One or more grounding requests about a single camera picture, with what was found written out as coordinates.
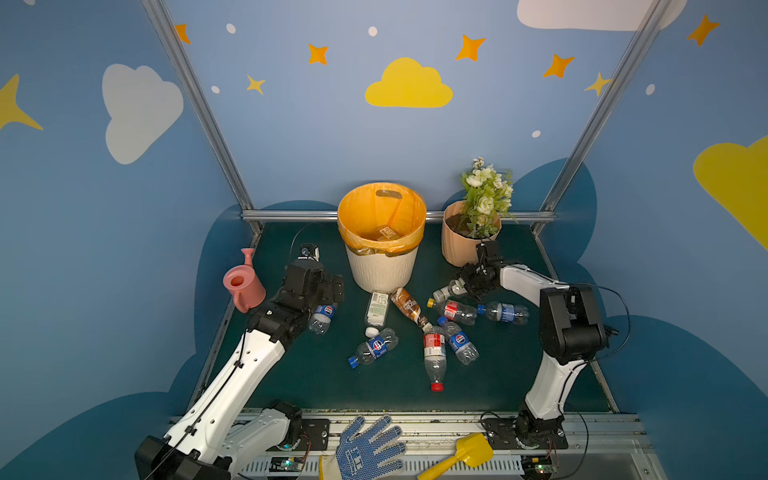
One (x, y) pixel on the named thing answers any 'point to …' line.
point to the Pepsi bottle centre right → (464, 350)
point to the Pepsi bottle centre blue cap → (374, 348)
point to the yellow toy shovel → (475, 449)
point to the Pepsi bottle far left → (322, 317)
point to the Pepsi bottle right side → (505, 312)
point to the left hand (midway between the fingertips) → (326, 277)
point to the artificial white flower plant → (488, 193)
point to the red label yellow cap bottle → (455, 310)
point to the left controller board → (286, 464)
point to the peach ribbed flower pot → (459, 248)
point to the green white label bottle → (376, 313)
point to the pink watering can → (244, 284)
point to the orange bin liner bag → (382, 218)
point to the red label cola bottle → (435, 357)
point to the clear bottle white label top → (454, 287)
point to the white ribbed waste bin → (383, 273)
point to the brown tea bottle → (411, 308)
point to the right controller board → (537, 466)
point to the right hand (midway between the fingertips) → (460, 279)
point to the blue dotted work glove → (357, 456)
